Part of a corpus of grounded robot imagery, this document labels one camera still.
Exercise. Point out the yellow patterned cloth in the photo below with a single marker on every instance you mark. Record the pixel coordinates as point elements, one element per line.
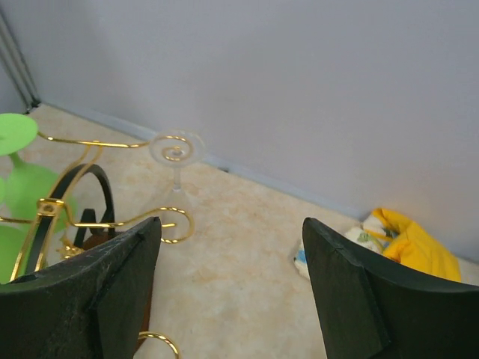
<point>404,241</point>

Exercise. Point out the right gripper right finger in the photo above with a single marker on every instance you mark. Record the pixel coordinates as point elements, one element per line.
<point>372,307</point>

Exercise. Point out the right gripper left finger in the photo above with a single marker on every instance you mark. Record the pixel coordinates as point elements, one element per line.
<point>89,306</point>

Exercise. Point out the green wine glass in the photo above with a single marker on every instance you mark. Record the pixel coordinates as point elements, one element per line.
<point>14,229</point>
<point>27,182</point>

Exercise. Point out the gold wire wine glass rack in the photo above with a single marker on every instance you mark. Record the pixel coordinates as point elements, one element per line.
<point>78,216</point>

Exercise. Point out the clear wine glass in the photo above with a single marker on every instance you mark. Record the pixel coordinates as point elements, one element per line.
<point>176,149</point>

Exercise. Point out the green wine glass front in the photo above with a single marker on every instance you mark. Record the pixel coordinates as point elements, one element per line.
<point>27,182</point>

